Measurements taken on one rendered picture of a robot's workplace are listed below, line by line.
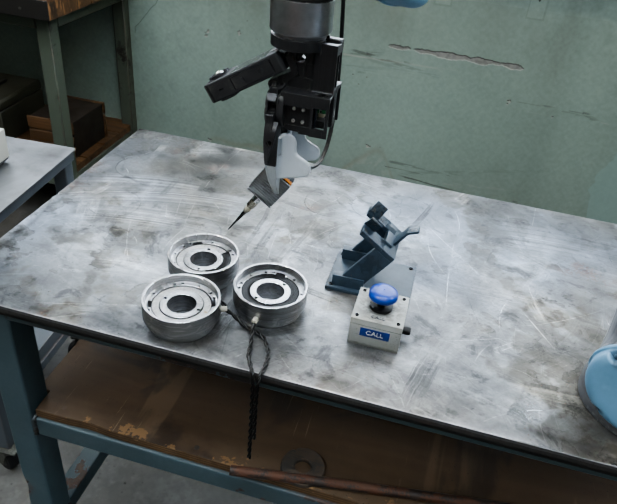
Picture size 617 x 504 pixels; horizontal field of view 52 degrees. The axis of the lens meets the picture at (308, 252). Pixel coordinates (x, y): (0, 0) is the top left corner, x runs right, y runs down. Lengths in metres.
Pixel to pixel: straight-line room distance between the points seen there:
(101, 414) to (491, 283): 0.67
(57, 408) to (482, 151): 1.82
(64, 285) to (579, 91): 1.90
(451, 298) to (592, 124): 1.57
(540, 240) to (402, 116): 1.35
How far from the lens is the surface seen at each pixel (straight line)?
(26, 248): 1.07
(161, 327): 0.84
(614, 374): 0.67
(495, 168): 2.52
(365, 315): 0.85
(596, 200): 2.60
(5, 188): 1.49
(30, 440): 1.21
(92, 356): 1.22
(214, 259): 0.97
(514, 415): 0.84
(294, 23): 0.76
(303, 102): 0.79
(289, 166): 0.83
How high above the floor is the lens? 1.39
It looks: 35 degrees down
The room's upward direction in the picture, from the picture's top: 6 degrees clockwise
